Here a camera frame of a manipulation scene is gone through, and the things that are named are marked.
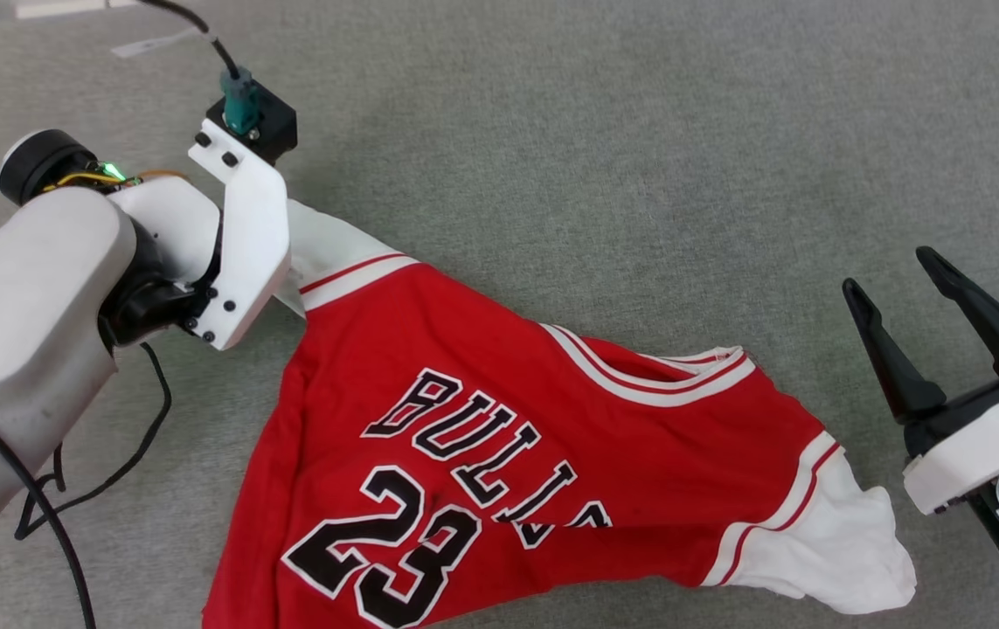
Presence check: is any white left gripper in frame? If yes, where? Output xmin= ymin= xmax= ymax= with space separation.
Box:
xmin=101 ymin=118 xmax=292 ymax=350

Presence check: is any thin black cable loop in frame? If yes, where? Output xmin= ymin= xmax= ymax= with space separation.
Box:
xmin=14 ymin=341 xmax=173 ymax=541

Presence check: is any white flat strip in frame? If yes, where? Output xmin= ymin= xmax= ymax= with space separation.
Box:
xmin=14 ymin=0 xmax=137 ymax=19

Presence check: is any black left camera cable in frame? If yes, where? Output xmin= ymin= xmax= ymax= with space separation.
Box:
xmin=136 ymin=0 xmax=242 ymax=78

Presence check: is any grey fabric sofa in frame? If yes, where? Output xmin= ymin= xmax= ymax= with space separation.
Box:
xmin=0 ymin=0 xmax=999 ymax=629

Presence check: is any translucent white tape strip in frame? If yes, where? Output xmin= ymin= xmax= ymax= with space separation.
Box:
xmin=110 ymin=29 xmax=205 ymax=59

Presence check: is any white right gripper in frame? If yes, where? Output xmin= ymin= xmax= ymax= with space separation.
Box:
xmin=843 ymin=246 xmax=999 ymax=612

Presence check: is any red Bulls basketball jersey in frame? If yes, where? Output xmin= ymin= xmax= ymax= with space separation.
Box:
xmin=202 ymin=199 xmax=918 ymax=629

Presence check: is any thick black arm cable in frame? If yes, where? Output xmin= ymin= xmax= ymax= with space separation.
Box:
xmin=0 ymin=381 xmax=98 ymax=629

